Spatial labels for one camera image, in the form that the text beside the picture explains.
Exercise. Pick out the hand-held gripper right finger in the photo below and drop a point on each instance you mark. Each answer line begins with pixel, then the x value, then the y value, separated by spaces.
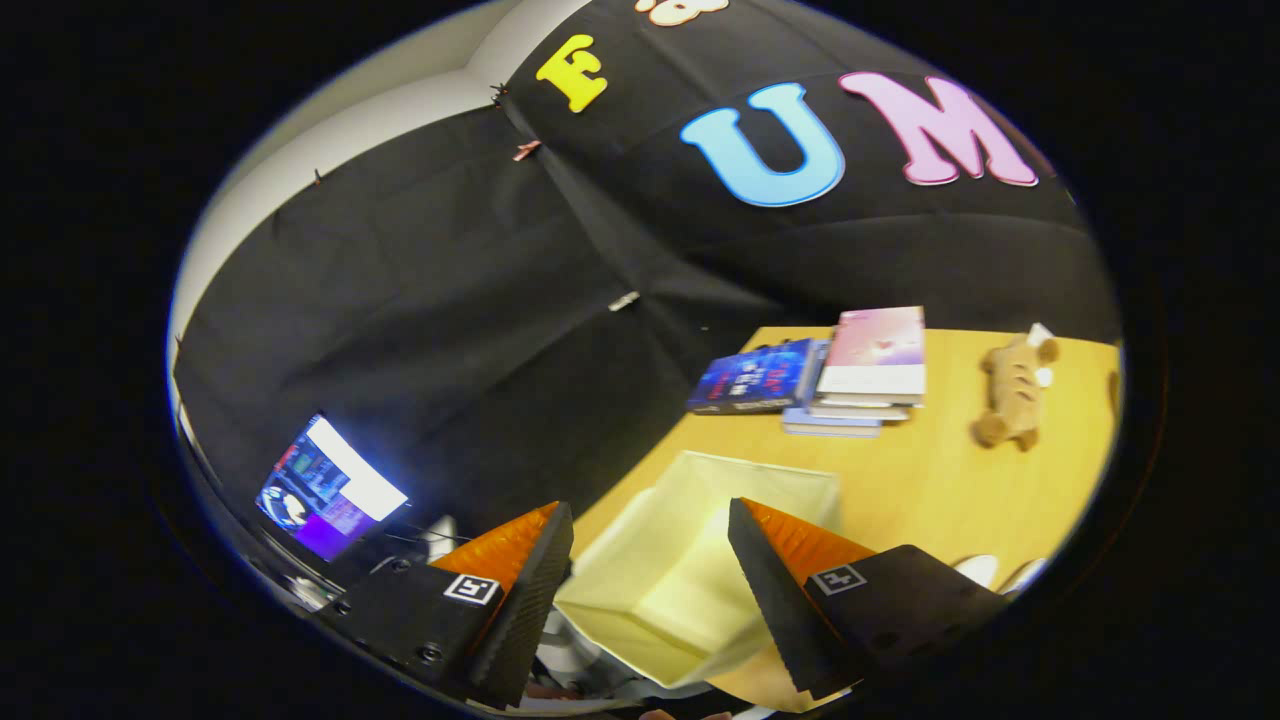
pixel 785 610

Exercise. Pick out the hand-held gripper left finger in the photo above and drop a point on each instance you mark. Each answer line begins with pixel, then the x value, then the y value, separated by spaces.
pixel 515 620

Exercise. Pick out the green fabric storage box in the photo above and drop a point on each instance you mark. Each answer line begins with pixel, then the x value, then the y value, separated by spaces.
pixel 680 560

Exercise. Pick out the white canvas shoe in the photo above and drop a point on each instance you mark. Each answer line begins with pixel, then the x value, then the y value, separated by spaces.
pixel 975 570
pixel 1025 576

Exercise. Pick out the pale blue book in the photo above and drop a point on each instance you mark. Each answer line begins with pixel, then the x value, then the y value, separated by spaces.
pixel 830 428

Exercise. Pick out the white paperback book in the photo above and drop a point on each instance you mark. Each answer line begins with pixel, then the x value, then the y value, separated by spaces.
pixel 860 411

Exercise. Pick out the computer monitor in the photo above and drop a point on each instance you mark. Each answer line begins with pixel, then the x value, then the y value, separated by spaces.
pixel 330 490

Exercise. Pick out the pink book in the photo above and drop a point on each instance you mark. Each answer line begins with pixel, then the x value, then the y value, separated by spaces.
pixel 875 350

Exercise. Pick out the brown plush toy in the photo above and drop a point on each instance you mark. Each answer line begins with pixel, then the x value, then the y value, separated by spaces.
pixel 1012 390

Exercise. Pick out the black backdrop cloth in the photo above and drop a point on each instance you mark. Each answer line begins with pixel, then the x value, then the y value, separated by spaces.
pixel 450 300

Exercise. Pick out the white clip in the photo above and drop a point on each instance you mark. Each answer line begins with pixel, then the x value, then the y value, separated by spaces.
pixel 623 300

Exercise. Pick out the pink clip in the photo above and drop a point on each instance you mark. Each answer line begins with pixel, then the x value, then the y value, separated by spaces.
pixel 526 150

